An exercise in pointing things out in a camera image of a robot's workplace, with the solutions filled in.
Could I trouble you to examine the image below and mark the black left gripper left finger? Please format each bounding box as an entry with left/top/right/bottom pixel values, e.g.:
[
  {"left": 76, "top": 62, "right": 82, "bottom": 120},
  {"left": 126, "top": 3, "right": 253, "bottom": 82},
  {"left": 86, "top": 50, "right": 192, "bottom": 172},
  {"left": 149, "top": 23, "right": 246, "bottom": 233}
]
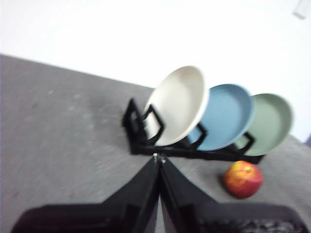
[{"left": 11, "top": 153, "right": 161, "bottom": 233}]

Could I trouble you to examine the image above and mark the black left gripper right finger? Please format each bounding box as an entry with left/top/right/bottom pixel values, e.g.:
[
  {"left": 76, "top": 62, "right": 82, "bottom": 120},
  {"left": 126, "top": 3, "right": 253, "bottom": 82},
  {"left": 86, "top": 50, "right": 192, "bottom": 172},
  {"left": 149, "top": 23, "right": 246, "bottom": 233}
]
[{"left": 159, "top": 157, "right": 310, "bottom": 233}]

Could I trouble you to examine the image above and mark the red yellow apple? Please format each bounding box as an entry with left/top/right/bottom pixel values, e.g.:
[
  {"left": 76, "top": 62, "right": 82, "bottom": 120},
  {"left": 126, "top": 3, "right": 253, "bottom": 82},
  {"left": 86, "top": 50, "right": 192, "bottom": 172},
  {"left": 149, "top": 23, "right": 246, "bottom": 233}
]
[{"left": 223, "top": 160, "right": 265, "bottom": 200}]

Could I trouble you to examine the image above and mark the pale yellow plate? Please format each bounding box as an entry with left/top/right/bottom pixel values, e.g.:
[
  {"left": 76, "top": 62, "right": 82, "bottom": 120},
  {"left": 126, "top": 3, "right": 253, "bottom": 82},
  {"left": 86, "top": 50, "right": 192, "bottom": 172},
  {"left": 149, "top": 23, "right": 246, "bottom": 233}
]
[{"left": 143, "top": 65, "right": 210, "bottom": 147}]

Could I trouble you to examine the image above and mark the black plate rack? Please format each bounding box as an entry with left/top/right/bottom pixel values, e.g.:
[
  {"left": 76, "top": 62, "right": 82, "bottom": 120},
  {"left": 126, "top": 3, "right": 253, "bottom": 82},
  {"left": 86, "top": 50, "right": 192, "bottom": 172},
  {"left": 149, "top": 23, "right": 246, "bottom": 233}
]
[{"left": 121, "top": 97, "right": 265, "bottom": 165}]

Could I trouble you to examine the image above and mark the blue plate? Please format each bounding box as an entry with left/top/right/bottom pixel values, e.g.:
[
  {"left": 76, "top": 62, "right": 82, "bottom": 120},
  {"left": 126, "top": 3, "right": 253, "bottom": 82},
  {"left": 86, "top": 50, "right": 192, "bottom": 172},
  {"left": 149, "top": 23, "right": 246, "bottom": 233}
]
[{"left": 187, "top": 83, "right": 255, "bottom": 151}]

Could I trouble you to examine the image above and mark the green plate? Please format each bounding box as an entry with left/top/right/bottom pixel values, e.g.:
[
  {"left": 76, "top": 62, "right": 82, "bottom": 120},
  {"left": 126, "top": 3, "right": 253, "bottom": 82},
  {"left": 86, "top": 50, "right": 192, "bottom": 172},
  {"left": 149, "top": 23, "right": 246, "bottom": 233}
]
[{"left": 234, "top": 93, "right": 294, "bottom": 156}]

